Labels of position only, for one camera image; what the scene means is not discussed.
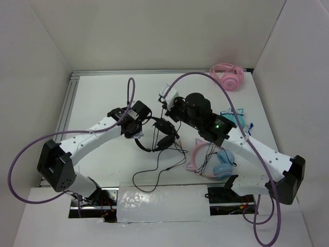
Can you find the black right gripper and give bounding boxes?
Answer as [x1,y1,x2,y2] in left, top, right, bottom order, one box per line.
[162,96,202,130]

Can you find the black wired headphones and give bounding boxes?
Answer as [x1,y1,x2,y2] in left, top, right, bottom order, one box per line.
[132,99,187,192]

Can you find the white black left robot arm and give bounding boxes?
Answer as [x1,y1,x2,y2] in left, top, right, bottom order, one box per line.
[37,101,151,205]

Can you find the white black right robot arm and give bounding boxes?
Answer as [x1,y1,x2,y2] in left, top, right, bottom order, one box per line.
[159,92,305,205]

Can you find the teal cat ear headphones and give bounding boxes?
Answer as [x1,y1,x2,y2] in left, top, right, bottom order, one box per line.
[220,108,253,136]

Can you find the pink round headphones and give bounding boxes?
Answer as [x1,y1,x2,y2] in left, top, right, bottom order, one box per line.
[209,63,244,92]

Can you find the pink blue cat headphones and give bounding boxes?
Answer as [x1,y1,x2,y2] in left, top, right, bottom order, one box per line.
[185,138,237,181]

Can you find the silver foil cover plate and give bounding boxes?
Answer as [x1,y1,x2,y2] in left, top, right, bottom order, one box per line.
[116,185,210,223]

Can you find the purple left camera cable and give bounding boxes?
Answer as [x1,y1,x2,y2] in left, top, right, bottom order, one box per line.
[8,77,136,219]

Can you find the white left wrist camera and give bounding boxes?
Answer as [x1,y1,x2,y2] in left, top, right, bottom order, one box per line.
[133,133,144,139]

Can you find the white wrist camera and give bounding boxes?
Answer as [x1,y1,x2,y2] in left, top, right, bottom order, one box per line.
[133,133,144,139]
[158,84,179,111]

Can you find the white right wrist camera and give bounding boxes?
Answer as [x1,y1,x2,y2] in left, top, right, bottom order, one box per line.
[158,84,179,111]

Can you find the aluminium frame rail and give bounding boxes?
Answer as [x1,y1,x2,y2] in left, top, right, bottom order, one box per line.
[39,69,254,188]

